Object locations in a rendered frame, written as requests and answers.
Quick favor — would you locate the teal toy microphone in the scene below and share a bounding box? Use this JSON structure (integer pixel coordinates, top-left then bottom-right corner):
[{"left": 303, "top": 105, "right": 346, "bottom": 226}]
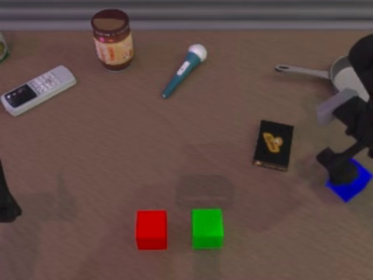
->
[{"left": 161, "top": 43, "right": 208, "bottom": 100}]

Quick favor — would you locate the grey frying pan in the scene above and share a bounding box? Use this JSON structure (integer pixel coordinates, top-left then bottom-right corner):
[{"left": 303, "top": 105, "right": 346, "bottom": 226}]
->
[{"left": 274, "top": 55, "right": 371, "bottom": 102}]

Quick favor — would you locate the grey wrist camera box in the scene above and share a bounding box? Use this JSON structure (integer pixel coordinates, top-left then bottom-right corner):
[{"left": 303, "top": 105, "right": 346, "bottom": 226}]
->
[{"left": 316, "top": 88, "right": 368, "bottom": 127}]

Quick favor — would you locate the red cube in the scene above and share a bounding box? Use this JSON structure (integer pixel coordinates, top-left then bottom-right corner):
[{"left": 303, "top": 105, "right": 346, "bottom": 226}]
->
[{"left": 135, "top": 209, "right": 168, "bottom": 251}]

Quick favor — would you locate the green cube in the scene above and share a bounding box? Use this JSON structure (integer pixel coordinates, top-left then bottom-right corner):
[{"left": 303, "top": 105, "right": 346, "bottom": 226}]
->
[{"left": 191, "top": 208, "right": 224, "bottom": 250}]

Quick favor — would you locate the blue cube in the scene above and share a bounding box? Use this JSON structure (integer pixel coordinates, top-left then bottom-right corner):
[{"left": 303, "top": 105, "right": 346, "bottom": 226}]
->
[{"left": 325, "top": 157, "right": 373, "bottom": 203}]

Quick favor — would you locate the silver remote control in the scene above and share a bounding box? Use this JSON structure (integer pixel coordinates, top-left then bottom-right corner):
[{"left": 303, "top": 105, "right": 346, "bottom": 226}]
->
[{"left": 0, "top": 64, "right": 78, "bottom": 117}]

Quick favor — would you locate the brown spread jar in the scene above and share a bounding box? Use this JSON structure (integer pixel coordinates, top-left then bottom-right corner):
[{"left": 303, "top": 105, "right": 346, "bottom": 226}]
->
[{"left": 90, "top": 9, "right": 135, "bottom": 73}]

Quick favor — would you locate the black card box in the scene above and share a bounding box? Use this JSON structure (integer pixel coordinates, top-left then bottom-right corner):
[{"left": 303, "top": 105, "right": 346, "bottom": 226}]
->
[{"left": 252, "top": 120, "right": 294, "bottom": 173}]

